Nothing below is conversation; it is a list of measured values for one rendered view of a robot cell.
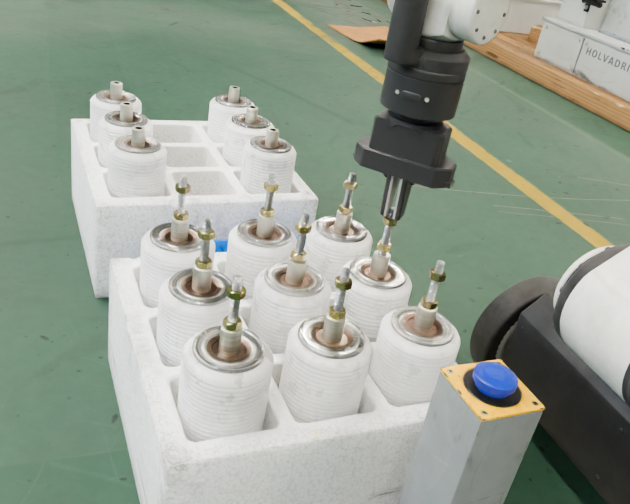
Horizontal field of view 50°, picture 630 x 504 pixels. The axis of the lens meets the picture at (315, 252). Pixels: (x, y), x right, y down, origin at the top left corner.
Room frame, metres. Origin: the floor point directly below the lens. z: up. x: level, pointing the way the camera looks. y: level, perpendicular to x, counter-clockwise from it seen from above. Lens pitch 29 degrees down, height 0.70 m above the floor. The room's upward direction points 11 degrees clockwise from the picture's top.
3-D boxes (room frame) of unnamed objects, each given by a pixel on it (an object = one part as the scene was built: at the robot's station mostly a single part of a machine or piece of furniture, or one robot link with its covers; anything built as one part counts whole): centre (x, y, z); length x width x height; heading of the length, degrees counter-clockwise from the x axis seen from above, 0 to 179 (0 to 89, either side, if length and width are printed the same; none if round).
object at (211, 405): (0.56, 0.07, 0.16); 0.10 x 0.10 x 0.18
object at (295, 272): (0.72, 0.02, 0.26); 0.02 x 0.02 x 0.03
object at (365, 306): (0.78, -0.09, 0.16); 0.10 x 0.10 x 0.18
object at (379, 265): (0.78, -0.09, 0.26); 0.02 x 0.02 x 0.03
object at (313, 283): (0.72, 0.02, 0.25); 0.08 x 0.08 x 0.01
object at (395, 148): (0.78, -0.09, 0.46); 0.13 x 0.10 x 0.12; 71
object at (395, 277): (0.78, -0.09, 0.25); 0.08 x 0.08 x 0.01
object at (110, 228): (1.21, 0.27, 0.09); 0.39 x 0.39 x 0.18; 28
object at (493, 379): (0.50, -0.18, 0.32); 0.04 x 0.04 x 0.02
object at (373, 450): (0.72, 0.02, 0.09); 0.39 x 0.39 x 0.18; 27
